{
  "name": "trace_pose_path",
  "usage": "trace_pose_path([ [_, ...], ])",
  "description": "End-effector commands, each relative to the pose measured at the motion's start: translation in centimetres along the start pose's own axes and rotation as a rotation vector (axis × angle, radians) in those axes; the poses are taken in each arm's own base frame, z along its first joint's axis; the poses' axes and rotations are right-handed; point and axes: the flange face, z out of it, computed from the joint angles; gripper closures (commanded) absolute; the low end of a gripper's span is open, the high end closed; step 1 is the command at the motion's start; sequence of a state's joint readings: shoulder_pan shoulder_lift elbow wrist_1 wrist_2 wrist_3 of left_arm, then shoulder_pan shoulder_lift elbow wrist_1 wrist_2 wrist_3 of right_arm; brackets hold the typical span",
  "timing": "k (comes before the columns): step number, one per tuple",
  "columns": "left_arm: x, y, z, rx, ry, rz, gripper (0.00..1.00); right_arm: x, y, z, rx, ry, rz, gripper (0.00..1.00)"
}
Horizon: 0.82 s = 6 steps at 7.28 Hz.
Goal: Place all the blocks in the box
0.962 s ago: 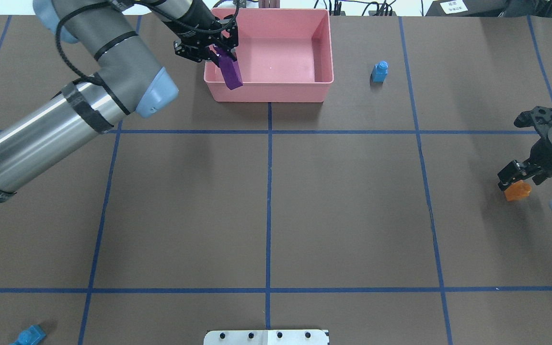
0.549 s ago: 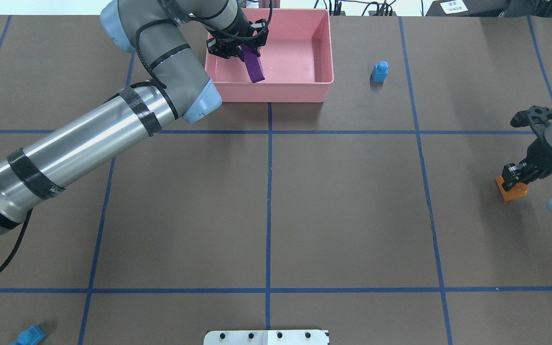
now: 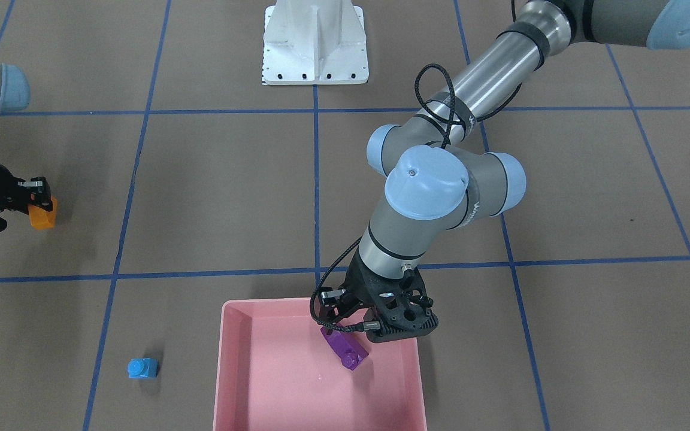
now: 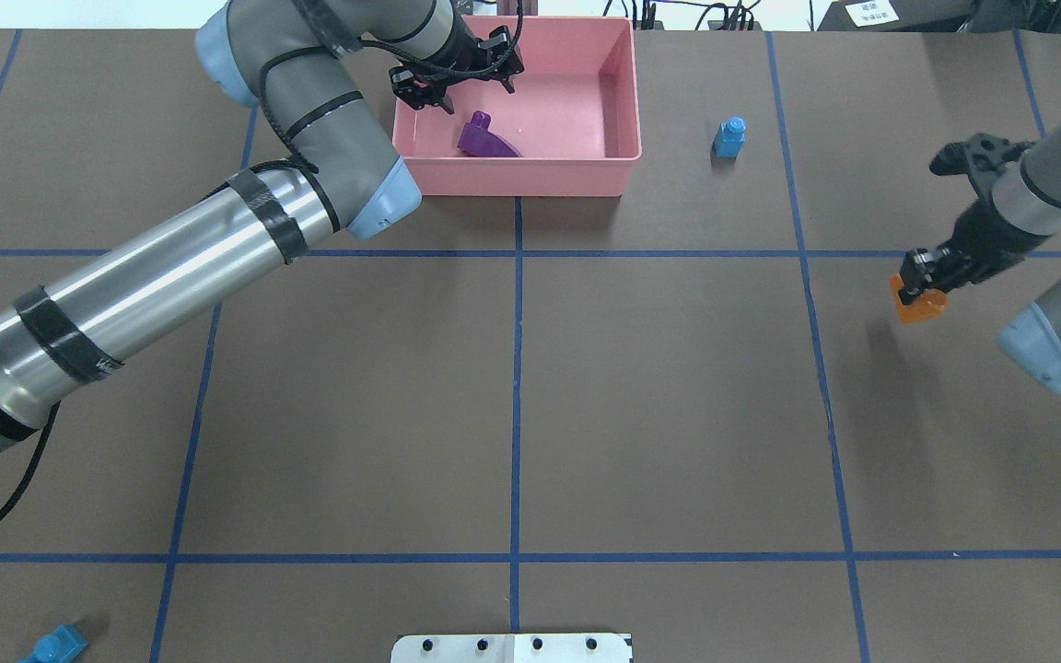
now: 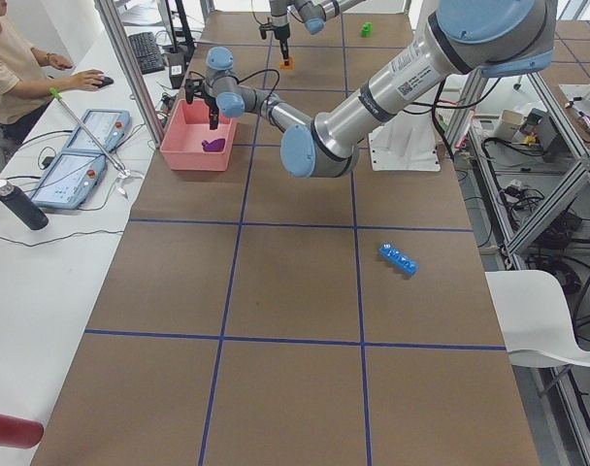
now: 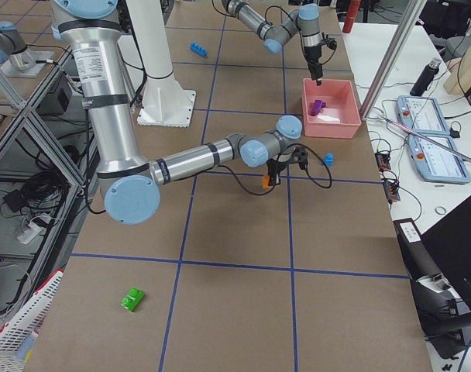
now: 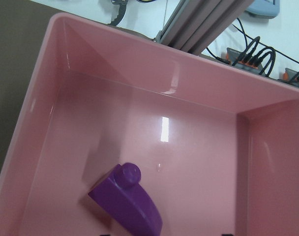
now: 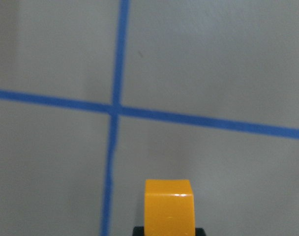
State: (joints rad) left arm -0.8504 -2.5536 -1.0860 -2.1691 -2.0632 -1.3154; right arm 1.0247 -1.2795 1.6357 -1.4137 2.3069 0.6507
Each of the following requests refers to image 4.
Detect small blue toy block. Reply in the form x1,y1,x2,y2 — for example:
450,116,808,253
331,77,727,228
712,116,748,159

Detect orange toy block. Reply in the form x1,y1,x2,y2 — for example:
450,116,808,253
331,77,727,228
889,273,949,326

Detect long blue studded block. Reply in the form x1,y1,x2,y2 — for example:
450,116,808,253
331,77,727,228
20,624,89,663

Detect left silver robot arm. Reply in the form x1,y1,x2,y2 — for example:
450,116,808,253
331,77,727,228
0,1,525,453

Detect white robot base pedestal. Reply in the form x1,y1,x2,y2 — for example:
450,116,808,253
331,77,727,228
389,633,634,662

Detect pink plastic box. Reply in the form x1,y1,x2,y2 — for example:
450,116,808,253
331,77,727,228
392,17,643,197

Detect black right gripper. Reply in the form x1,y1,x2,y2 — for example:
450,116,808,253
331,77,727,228
898,134,1050,306

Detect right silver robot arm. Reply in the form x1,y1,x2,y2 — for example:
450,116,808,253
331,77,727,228
890,123,1061,395

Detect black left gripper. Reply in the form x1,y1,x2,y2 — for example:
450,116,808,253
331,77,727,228
389,18,525,116

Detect purple curved toy block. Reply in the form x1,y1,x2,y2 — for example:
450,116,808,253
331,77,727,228
456,110,521,158

